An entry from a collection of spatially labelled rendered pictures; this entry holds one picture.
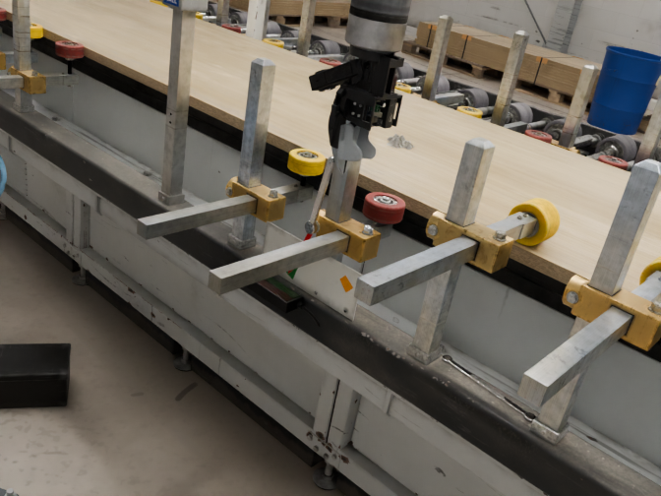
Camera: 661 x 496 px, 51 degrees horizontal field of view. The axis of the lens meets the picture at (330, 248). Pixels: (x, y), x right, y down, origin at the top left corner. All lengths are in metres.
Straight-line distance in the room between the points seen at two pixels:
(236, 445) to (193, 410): 0.19
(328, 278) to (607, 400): 0.55
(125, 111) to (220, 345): 0.76
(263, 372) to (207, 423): 0.24
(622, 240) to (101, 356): 1.74
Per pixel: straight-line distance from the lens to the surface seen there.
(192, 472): 1.96
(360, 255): 1.26
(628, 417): 1.36
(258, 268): 1.11
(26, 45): 2.24
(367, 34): 1.07
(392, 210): 1.31
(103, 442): 2.05
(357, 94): 1.09
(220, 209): 1.37
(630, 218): 1.01
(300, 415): 1.91
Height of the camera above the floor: 1.38
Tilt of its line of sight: 26 degrees down
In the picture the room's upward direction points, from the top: 11 degrees clockwise
